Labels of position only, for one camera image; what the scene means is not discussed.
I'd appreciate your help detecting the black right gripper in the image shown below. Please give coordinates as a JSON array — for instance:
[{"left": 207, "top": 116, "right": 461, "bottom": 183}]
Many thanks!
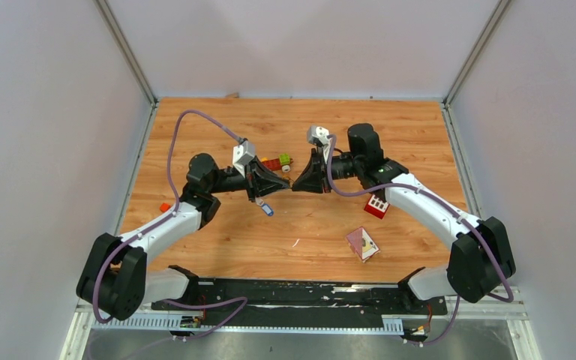
[{"left": 292, "top": 146, "right": 364, "bottom": 194}]

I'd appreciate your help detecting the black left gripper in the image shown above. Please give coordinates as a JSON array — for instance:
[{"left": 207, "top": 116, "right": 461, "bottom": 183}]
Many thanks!
[{"left": 209, "top": 156, "right": 291, "bottom": 203}]

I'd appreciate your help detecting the silver key with blue tag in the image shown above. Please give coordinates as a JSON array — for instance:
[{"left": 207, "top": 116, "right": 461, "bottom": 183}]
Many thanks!
[{"left": 255, "top": 197, "right": 275, "bottom": 217}]

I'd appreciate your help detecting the gold S-shaped carabiner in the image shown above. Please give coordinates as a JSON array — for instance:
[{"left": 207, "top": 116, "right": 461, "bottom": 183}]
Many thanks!
[{"left": 282, "top": 175, "right": 293, "bottom": 190}]

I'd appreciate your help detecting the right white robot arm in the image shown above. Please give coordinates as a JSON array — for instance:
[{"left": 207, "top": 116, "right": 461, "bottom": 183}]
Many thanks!
[{"left": 292, "top": 123, "right": 516, "bottom": 314}]

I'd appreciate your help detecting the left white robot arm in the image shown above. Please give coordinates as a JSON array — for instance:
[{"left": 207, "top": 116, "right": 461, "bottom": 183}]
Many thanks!
[{"left": 76, "top": 153, "right": 290, "bottom": 323}]

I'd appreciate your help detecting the toy brick car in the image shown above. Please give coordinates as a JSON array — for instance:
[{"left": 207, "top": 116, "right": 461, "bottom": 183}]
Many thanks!
[{"left": 261, "top": 153, "right": 293, "bottom": 173}]

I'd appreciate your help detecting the red toy window brick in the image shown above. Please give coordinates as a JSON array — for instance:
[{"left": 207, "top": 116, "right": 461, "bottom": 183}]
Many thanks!
[{"left": 363, "top": 195, "right": 390, "bottom": 220}]

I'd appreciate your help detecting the red patterned card box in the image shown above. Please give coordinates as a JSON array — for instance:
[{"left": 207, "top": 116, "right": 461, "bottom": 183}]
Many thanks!
[{"left": 345, "top": 226, "right": 380, "bottom": 263}]

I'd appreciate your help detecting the small orange brick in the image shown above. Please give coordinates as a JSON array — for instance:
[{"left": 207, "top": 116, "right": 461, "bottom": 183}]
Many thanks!
[{"left": 159, "top": 202, "right": 171, "bottom": 213}]

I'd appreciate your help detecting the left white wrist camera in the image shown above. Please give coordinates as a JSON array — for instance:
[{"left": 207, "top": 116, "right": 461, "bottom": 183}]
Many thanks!
[{"left": 232, "top": 139, "right": 256, "bottom": 178}]

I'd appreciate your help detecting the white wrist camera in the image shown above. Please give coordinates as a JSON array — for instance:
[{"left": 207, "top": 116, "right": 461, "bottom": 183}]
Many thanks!
[
  {"left": 307, "top": 125, "right": 330, "bottom": 147},
  {"left": 232, "top": 139, "right": 256, "bottom": 178}
]

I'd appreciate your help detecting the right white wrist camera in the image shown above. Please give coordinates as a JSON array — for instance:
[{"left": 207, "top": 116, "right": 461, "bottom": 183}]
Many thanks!
[{"left": 307, "top": 125, "right": 330, "bottom": 147}]

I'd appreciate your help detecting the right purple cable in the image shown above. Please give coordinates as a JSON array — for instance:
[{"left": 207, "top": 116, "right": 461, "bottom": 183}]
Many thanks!
[{"left": 325, "top": 133, "right": 515, "bottom": 347}]

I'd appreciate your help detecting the purple cable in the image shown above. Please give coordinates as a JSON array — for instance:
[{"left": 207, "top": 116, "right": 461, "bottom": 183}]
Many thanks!
[
  {"left": 91, "top": 109, "right": 249, "bottom": 344},
  {"left": 325, "top": 133, "right": 515, "bottom": 347}
]

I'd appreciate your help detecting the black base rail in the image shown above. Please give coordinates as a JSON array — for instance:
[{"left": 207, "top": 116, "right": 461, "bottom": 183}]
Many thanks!
[{"left": 141, "top": 276, "right": 449, "bottom": 329}]

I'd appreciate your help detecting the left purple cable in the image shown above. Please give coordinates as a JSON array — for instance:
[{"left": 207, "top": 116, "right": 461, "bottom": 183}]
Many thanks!
[{"left": 91, "top": 109, "right": 249, "bottom": 344}]

